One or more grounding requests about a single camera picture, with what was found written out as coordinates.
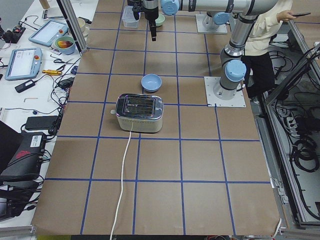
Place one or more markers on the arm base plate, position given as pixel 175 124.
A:
pixel 211 24
pixel 217 96

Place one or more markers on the green bowl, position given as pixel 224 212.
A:
pixel 160 20

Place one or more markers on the clear plastic container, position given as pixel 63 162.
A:
pixel 128 18

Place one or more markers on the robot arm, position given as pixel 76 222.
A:
pixel 170 8
pixel 233 68

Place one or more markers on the blue bowl with fruit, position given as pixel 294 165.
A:
pixel 65 44

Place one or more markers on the silver cream toaster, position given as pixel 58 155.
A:
pixel 139 113

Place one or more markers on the black scissors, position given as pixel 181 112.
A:
pixel 61 61

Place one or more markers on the black laptop bag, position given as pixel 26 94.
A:
pixel 20 154

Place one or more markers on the aluminium frame post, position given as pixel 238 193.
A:
pixel 69 15

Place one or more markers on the beige bowl with lemon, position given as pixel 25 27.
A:
pixel 82 24

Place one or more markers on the teach pendant tablet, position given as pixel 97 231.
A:
pixel 24 64
pixel 47 33

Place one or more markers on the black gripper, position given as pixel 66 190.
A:
pixel 151 10

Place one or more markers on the black smartphone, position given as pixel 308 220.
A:
pixel 300 14

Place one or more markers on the black power adapter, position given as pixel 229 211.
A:
pixel 25 86

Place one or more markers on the seated person in cream top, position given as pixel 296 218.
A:
pixel 260 76

